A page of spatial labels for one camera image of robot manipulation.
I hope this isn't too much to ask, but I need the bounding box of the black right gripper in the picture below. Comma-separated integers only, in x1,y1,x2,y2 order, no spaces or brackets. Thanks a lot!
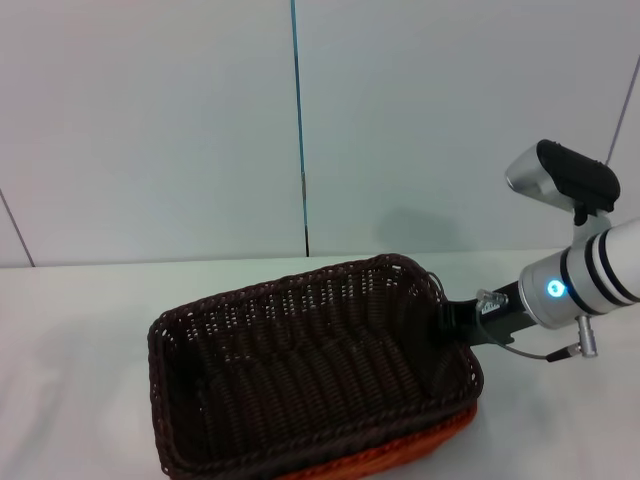
429,282,540,350

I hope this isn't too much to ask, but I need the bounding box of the orange woven plastic basket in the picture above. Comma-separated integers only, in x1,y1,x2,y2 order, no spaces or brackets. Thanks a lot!
269,397,479,480

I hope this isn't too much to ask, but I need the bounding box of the dark brown woven basket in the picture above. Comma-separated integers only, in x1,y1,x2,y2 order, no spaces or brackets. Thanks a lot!
147,253,485,476

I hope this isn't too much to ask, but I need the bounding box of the grey right arm cable plug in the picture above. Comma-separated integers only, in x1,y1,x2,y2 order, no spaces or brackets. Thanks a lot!
474,288,602,364

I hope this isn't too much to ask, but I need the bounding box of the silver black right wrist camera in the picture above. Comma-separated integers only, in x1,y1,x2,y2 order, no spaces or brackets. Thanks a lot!
504,139,622,241

